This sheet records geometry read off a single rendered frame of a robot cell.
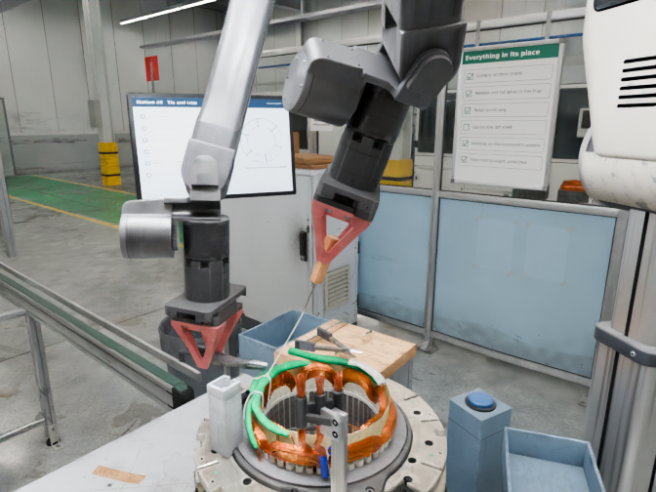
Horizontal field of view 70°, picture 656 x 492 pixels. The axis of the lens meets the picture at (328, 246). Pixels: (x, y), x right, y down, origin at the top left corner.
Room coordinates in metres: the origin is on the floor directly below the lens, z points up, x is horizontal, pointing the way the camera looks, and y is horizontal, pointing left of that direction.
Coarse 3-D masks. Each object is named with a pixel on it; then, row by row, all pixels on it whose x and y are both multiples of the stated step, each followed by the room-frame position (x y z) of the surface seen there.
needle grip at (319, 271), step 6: (330, 234) 0.53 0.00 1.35; (324, 240) 0.53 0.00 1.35; (330, 240) 0.52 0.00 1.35; (336, 240) 0.52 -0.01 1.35; (330, 246) 0.52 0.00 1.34; (318, 264) 0.53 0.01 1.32; (324, 264) 0.53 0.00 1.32; (312, 270) 0.53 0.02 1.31; (318, 270) 0.53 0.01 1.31; (324, 270) 0.53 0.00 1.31; (312, 276) 0.53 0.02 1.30; (318, 276) 0.53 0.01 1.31; (324, 276) 0.53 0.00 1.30; (318, 282) 0.53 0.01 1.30
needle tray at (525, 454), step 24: (504, 432) 0.57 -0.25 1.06; (528, 432) 0.57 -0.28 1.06; (504, 456) 0.54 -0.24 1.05; (528, 456) 0.57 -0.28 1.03; (552, 456) 0.56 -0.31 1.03; (576, 456) 0.55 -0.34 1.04; (504, 480) 0.51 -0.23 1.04; (528, 480) 0.52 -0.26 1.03; (552, 480) 0.52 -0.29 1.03; (576, 480) 0.52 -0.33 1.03; (600, 480) 0.48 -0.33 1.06
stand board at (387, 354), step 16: (336, 320) 0.95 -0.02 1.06; (304, 336) 0.87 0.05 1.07; (336, 336) 0.87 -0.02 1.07; (352, 336) 0.87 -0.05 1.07; (384, 336) 0.87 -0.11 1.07; (320, 352) 0.80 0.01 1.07; (352, 352) 0.80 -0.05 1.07; (368, 352) 0.80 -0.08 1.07; (384, 352) 0.80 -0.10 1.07; (400, 352) 0.80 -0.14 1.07; (384, 368) 0.74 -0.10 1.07
